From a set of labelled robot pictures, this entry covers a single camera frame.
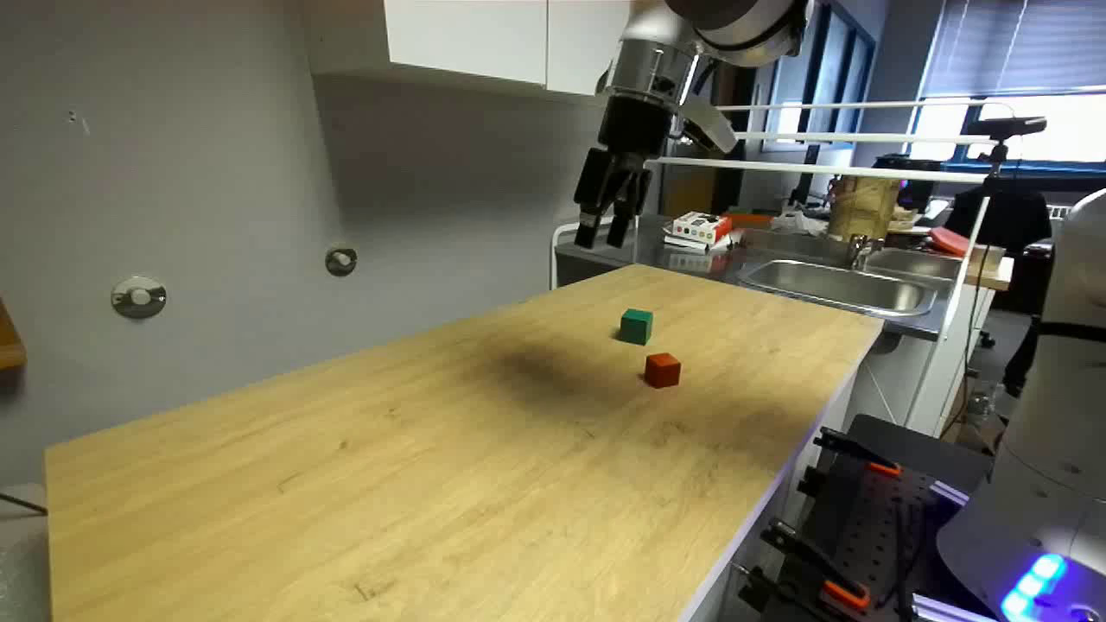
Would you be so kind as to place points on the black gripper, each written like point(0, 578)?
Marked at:
point(630, 131)

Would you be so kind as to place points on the orange block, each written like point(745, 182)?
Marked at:
point(661, 372)

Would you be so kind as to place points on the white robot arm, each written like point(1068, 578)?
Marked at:
point(1031, 536)

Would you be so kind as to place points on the green block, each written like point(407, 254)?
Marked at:
point(636, 327)

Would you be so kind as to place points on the colourful card box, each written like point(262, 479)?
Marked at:
point(698, 231)

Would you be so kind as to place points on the stainless steel sink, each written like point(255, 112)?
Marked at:
point(880, 296)

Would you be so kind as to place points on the black clamp with orange tips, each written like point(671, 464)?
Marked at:
point(864, 551)

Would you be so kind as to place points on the white wall cabinet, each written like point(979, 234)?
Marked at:
point(547, 44)

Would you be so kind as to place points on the round wall outlet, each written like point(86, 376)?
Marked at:
point(341, 259)

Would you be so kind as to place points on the camera on tripod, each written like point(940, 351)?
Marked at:
point(949, 386)

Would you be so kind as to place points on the grey round wall fixture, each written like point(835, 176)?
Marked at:
point(138, 297)

